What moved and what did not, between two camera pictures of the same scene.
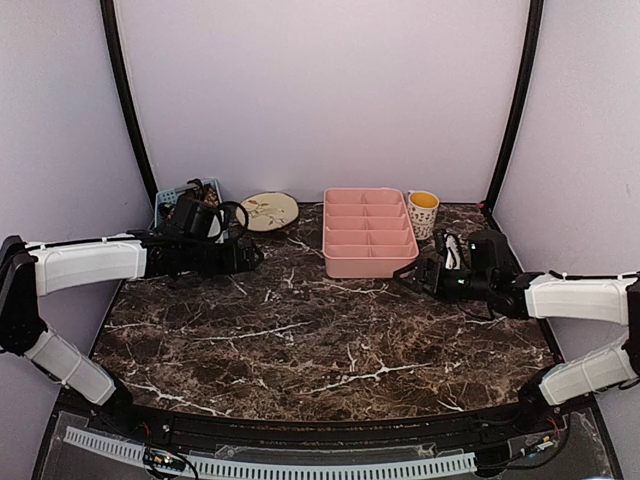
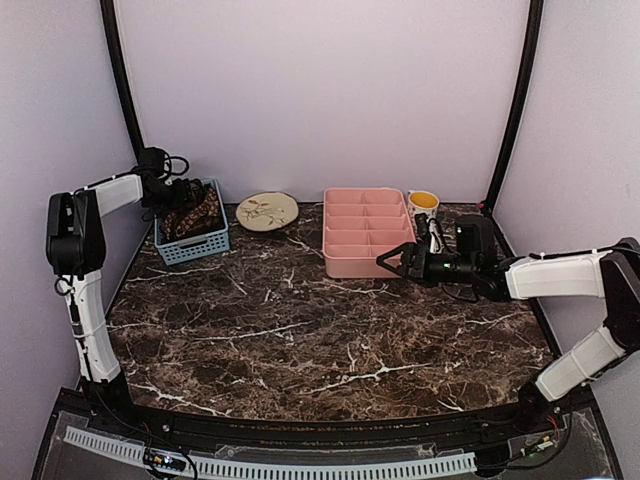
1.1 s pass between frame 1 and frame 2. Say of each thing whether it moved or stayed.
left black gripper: moved
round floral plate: stayed
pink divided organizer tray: stayed
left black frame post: stayed
